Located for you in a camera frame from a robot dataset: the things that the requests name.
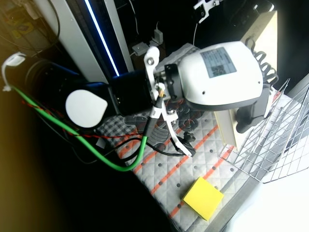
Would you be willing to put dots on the grey column with blue light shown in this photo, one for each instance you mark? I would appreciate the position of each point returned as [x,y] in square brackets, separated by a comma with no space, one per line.
[72,36]

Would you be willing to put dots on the yellow square sponge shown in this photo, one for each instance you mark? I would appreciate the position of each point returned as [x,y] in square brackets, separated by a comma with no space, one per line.
[202,198]

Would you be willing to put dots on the white power strip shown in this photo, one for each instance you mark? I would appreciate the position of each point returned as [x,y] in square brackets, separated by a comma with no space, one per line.
[140,48]

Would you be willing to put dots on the white charger plug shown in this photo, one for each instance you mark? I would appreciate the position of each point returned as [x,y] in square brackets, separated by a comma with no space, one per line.
[158,36]

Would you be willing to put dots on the grey quilt with printed bear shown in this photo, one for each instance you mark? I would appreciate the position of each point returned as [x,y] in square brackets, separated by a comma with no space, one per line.
[183,169]

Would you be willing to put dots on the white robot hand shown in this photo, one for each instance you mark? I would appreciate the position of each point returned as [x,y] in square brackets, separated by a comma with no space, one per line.
[217,79]

